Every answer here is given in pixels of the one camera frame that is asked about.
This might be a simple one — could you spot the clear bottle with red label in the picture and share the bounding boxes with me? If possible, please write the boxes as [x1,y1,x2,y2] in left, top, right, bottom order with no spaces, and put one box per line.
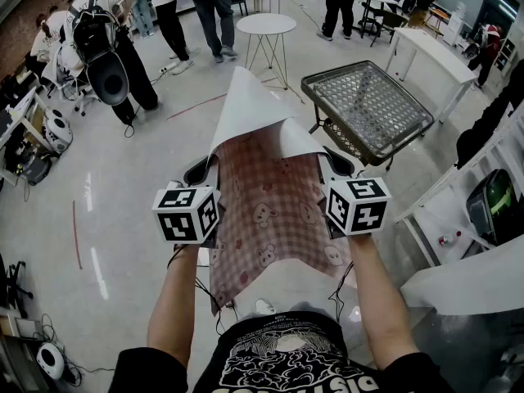
[437,230,463,248]

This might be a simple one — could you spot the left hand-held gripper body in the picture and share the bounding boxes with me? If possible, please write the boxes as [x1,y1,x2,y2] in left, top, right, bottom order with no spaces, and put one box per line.
[151,180,223,249]

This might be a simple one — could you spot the small wooden table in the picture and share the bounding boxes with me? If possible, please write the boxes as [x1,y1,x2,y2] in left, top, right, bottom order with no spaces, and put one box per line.
[424,7,450,37]

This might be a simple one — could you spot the pink checked tablecloth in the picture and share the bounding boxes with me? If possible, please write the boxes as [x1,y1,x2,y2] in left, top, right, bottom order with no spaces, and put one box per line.
[207,65,357,317]

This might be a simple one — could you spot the white rectangular table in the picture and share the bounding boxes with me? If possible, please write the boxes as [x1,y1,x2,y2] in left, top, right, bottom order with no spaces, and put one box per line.
[384,26,479,124]

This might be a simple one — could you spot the person's left forearm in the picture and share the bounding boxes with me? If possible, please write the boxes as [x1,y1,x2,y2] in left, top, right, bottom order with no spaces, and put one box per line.
[146,242,202,368]

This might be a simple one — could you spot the white domed backpack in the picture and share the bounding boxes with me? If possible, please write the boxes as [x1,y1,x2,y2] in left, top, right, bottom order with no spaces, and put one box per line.
[43,107,74,155]
[35,341,66,381]

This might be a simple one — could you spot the white metal shelving rack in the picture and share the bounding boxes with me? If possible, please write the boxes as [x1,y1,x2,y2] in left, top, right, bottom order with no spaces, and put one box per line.
[395,96,524,317]

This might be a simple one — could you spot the black backpack with green dome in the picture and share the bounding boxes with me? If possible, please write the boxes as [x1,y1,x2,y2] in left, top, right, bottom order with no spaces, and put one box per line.
[466,169,520,248]

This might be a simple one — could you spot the white desk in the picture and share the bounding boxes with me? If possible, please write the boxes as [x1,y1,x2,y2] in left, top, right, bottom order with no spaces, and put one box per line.
[0,86,56,187]

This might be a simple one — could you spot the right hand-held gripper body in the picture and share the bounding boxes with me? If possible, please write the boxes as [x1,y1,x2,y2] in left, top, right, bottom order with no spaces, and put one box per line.
[322,172,392,240]

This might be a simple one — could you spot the black domed backpack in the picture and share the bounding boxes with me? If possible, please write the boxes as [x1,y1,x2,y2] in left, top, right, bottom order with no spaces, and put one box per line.
[71,6,130,108]

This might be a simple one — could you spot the thin black cable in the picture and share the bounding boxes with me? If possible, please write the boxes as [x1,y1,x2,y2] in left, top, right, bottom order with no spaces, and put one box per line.
[166,243,239,336]
[327,260,358,323]

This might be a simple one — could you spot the person's right forearm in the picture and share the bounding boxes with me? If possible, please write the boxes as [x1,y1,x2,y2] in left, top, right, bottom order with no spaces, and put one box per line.
[347,233,419,371]

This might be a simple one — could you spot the round white side table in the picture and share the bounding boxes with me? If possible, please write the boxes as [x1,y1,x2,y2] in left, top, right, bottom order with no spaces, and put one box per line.
[236,13,306,104]

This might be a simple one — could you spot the person's black printed t-shirt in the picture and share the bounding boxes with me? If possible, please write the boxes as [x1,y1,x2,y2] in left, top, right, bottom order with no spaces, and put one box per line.
[108,311,451,393]

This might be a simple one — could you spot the white water dispenser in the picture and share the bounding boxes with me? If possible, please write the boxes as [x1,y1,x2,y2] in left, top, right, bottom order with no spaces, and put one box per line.
[443,1,468,47]

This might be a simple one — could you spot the black folding chair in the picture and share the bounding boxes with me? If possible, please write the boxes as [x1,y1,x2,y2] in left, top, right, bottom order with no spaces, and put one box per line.
[369,8,410,49]

